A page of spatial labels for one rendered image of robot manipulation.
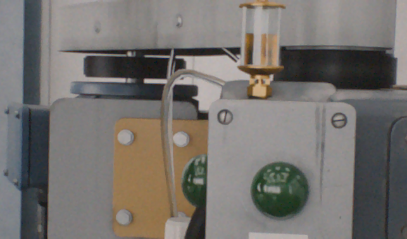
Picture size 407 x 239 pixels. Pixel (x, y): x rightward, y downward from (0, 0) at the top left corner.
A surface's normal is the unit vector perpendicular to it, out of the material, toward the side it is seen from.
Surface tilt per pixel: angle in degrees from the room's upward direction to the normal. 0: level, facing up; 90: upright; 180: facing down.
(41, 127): 90
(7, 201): 90
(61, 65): 90
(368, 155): 90
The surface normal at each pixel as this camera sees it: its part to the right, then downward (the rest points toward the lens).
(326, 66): -0.29, 0.04
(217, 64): -0.07, 0.05
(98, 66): -0.60, 0.03
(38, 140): 0.37, 0.06
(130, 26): -0.82, 0.00
